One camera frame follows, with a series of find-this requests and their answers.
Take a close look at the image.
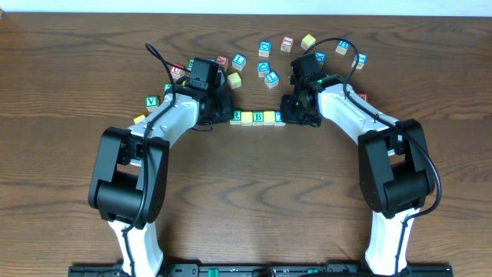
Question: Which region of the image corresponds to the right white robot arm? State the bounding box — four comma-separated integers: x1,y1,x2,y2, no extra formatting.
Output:
280,54,435,276

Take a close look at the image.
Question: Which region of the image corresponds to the blue 2 block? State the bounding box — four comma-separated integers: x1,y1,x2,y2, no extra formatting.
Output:
351,53,367,69

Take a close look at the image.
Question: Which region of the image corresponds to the yellow block top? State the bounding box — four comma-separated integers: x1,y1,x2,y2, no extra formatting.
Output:
301,34,317,50

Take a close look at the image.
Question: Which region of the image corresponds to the blue L block upper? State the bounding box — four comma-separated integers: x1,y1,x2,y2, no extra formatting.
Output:
231,53,247,71

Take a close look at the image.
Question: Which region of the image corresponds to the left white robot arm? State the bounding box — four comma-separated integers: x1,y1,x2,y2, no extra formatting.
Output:
88,58,234,276

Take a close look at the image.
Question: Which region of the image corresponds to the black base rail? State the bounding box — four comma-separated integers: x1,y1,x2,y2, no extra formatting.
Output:
68,262,454,277

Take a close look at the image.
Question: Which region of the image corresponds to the yellow S block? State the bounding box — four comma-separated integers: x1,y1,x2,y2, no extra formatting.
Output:
228,72,242,89

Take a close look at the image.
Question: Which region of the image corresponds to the red M block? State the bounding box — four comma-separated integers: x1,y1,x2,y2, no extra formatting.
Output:
357,94,367,102

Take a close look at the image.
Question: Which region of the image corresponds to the red U block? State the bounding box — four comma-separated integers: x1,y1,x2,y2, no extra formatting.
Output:
170,64,186,80

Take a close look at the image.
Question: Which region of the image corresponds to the blue T block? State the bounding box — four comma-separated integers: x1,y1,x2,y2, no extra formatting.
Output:
274,111,285,126

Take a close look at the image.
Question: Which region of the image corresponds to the blue L block lower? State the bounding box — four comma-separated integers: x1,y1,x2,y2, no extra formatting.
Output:
264,71,280,88

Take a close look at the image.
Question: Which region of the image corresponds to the blue D block lower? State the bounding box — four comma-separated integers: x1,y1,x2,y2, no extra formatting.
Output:
257,62,271,78

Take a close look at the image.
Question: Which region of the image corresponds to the blue H block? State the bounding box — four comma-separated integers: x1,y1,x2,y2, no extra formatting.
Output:
335,38,351,55

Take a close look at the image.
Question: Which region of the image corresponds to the green 7 block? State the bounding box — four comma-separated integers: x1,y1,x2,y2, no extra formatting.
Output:
163,83,171,94

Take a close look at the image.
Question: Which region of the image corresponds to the green B block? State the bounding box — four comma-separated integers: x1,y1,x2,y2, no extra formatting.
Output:
252,111,264,126

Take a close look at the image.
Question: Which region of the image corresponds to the red A block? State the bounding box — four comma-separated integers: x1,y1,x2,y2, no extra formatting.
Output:
215,55,229,72

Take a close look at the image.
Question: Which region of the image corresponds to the blue D block upper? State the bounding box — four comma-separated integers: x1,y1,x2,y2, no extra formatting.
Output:
258,41,271,58

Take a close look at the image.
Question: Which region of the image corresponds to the green R block placed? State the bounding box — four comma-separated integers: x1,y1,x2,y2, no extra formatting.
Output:
230,110,242,125

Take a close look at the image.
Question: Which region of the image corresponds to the blue l block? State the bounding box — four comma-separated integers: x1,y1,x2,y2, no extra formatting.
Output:
264,71,280,88
231,53,247,71

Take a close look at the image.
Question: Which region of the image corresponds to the yellow O block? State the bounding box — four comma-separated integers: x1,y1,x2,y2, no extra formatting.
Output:
263,111,275,125
241,111,253,126

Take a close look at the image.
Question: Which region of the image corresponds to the red I block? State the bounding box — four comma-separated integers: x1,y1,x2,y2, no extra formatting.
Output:
281,36,294,53

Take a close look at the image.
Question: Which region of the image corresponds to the green V block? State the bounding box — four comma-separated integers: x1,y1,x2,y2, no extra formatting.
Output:
145,95,160,112

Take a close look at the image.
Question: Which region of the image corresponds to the blue X block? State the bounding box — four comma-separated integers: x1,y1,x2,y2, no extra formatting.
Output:
314,52,326,66

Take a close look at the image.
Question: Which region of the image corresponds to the green Z block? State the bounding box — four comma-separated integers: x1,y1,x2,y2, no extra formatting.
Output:
188,58,194,71

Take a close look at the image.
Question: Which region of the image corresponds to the blue d block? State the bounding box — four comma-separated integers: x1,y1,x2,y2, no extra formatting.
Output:
258,41,271,58
257,62,271,78

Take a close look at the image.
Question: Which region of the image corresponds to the yellow G block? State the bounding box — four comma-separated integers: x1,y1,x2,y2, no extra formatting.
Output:
133,115,146,125

